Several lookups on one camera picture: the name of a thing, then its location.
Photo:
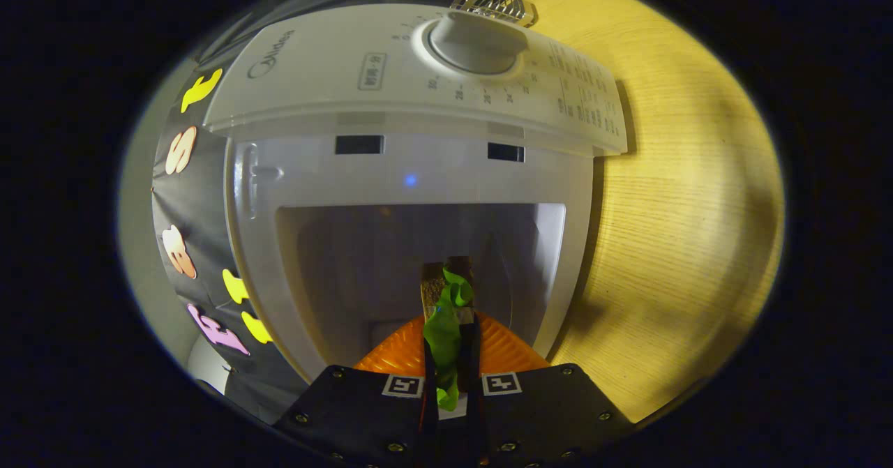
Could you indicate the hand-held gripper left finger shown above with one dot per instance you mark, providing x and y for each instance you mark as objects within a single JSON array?
[{"x": 363, "y": 412}]

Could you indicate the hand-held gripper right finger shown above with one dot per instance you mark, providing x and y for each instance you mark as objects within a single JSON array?
[{"x": 544, "y": 412}]

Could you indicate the brown bread lettuce sandwich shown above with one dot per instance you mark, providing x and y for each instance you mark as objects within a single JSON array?
[{"x": 446, "y": 335}]

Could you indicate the white microwave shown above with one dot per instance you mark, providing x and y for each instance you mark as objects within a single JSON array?
[{"x": 418, "y": 105}]

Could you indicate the black backdrop cloth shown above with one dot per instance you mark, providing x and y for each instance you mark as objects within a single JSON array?
[{"x": 202, "y": 210}]

